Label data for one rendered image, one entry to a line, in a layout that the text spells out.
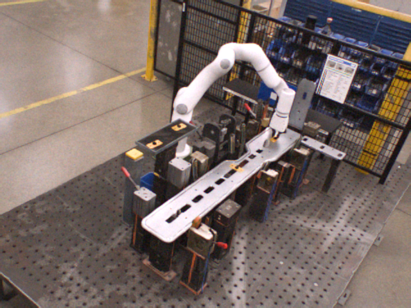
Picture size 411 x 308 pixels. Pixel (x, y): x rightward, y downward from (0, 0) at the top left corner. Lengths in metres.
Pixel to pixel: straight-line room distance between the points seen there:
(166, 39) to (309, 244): 3.45
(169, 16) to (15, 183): 2.56
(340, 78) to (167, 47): 2.72
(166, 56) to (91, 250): 3.49
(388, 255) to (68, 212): 2.53
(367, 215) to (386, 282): 0.83
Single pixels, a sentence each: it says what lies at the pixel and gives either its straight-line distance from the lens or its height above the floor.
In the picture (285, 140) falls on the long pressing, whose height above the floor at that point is 1.00.
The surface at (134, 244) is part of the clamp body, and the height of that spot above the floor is 0.73.
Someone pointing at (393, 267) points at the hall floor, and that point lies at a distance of 3.82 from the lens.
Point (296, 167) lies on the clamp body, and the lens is 2.75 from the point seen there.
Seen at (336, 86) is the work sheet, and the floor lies 1.25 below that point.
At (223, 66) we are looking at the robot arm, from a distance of 2.50.
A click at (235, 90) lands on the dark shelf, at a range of 3.28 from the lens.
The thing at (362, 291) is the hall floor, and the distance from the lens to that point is 3.51.
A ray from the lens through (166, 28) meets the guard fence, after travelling 5.33.
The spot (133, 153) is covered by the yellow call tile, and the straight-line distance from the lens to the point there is 2.19.
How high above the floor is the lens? 2.40
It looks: 34 degrees down
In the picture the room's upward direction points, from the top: 10 degrees clockwise
